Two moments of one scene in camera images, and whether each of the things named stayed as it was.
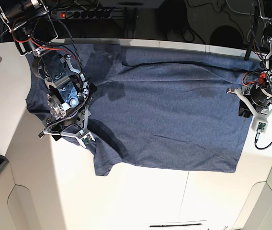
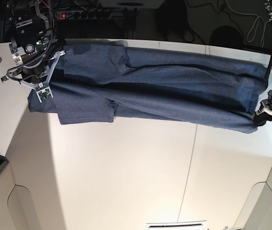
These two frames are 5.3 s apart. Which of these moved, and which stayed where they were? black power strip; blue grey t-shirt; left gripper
Moved: left gripper; blue grey t-shirt
Stayed: black power strip
